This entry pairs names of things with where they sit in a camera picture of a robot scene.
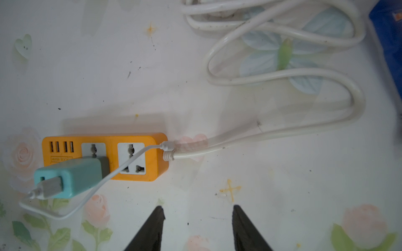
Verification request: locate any orange power strip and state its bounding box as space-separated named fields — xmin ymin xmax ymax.
xmin=41 ymin=133 xmax=169 ymax=182

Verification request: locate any thin white USB cable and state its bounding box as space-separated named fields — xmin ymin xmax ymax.
xmin=18 ymin=141 xmax=175 ymax=220

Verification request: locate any blue white snack packet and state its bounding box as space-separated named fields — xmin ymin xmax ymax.
xmin=369 ymin=0 xmax=402 ymax=96

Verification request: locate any white power strip cord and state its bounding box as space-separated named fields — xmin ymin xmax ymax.
xmin=162 ymin=0 xmax=367 ymax=162

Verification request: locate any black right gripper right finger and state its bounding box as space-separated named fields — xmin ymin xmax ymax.
xmin=232 ymin=205 xmax=273 ymax=251

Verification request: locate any teal USB charger adapter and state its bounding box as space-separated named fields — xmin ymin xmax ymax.
xmin=34 ymin=156 xmax=110 ymax=199

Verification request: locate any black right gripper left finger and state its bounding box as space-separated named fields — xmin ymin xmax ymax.
xmin=124 ymin=206 xmax=165 ymax=251

